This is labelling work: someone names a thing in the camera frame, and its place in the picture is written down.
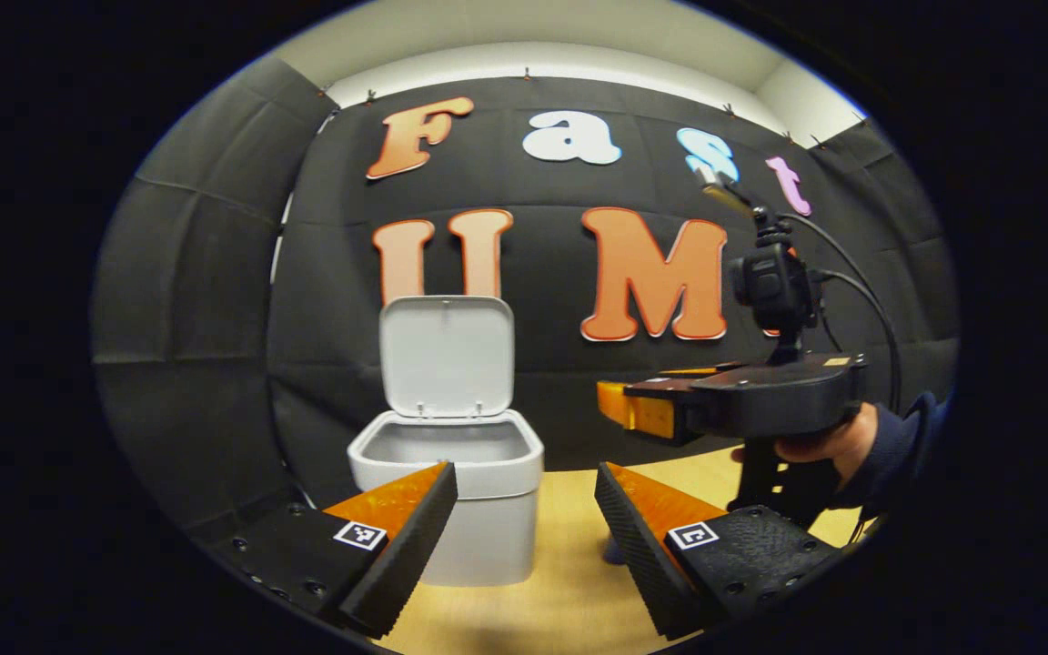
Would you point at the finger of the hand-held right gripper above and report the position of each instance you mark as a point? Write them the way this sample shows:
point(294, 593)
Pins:
point(647, 414)
point(701, 370)

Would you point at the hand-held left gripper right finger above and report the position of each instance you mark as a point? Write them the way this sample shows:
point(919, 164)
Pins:
point(638, 546)

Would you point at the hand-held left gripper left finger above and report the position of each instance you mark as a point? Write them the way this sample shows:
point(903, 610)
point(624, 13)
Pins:
point(410, 546)

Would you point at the blue pop can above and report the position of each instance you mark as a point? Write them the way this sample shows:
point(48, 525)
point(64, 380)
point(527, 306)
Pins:
point(613, 550)

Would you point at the white desktop garbage bin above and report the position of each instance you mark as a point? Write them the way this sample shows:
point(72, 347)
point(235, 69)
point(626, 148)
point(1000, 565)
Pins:
point(447, 359)

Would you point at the wooden desktop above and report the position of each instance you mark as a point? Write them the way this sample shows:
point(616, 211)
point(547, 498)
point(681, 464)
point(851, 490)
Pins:
point(569, 582)

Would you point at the black backdrop cloth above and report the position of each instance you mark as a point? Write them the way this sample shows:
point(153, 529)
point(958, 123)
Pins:
point(324, 273)

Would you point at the row of backdrop clips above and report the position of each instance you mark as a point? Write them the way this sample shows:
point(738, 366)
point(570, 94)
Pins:
point(527, 73)

